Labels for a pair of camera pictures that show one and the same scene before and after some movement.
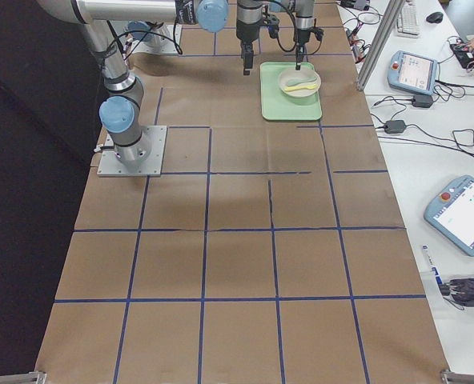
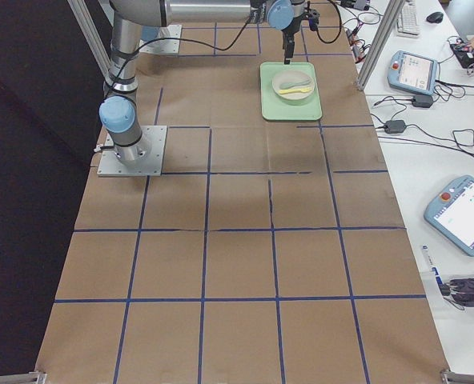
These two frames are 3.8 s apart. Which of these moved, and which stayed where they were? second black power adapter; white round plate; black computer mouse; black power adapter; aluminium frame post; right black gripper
Moved: right black gripper; white round plate
Stayed: second black power adapter; black power adapter; aluminium frame post; black computer mouse
